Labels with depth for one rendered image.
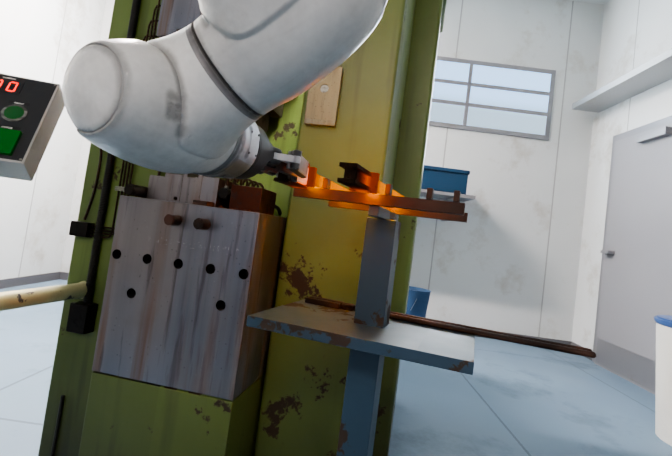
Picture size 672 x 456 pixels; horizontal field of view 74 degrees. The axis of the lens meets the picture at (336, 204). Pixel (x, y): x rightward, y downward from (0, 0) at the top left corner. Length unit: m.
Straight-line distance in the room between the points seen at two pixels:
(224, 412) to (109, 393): 0.30
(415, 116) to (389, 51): 0.45
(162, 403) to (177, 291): 0.27
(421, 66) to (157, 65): 1.46
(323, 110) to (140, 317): 0.72
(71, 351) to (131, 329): 0.41
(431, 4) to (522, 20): 3.83
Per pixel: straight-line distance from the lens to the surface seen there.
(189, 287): 1.16
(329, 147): 1.27
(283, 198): 1.64
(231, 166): 0.51
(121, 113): 0.38
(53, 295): 1.45
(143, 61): 0.39
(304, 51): 0.38
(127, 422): 1.31
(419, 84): 1.76
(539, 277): 5.24
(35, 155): 1.39
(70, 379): 1.65
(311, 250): 1.25
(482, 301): 5.06
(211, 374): 1.17
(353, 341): 0.79
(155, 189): 1.28
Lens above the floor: 0.89
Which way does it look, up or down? 4 degrees up
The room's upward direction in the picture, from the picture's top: 8 degrees clockwise
